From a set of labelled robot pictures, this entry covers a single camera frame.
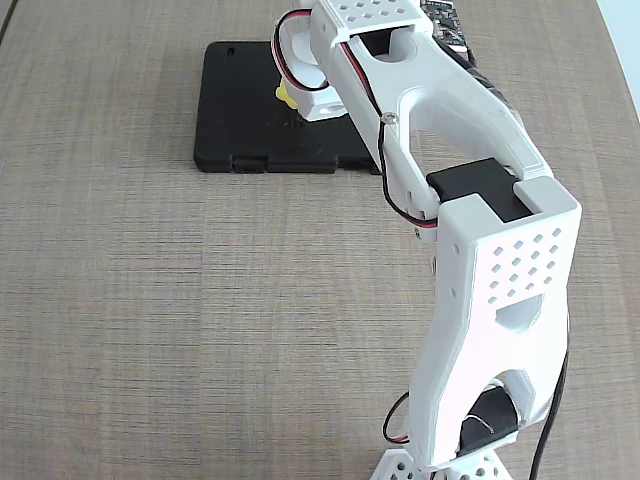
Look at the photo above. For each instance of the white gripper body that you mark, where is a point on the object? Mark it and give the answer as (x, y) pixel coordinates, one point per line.
(318, 107)

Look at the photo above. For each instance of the yellow rubber duck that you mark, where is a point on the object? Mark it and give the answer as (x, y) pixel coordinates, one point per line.
(286, 95)

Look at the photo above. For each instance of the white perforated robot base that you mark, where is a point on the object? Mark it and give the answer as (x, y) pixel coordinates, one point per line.
(480, 467)

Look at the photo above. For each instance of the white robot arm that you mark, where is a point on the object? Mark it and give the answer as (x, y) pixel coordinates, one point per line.
(505, 300)

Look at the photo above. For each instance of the black plastic case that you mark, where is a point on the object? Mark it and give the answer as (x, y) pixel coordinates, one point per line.
(235, 110)

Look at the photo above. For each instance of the green camera circuit board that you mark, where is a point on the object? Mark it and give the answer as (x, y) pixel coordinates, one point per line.
(445, 22)

